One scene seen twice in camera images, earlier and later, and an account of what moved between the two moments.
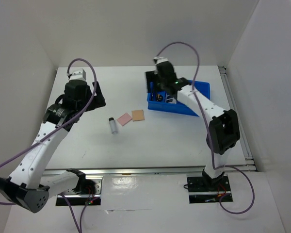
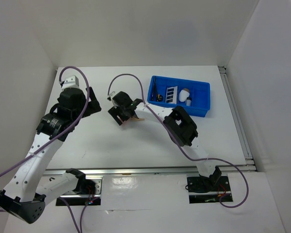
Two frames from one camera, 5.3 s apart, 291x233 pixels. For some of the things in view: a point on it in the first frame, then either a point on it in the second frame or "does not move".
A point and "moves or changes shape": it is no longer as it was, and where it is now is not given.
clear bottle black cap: [113, 127] moves or changes shape
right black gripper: [151, 76] to [115, 112]
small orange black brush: [159, 97] does not move
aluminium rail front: [178, 172] does not move
